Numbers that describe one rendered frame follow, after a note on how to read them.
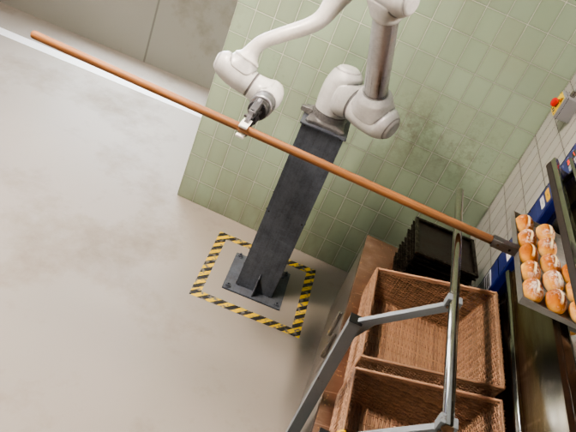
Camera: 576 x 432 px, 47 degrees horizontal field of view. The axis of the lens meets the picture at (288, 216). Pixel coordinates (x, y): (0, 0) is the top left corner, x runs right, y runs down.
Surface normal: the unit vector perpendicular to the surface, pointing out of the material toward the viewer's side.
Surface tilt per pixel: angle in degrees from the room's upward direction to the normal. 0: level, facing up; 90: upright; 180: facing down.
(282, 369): 0
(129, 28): 90
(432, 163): 90
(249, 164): 90
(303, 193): 90
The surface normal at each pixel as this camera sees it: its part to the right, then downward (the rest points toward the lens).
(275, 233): -0.18, 0.50
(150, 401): 0.34, -0.78
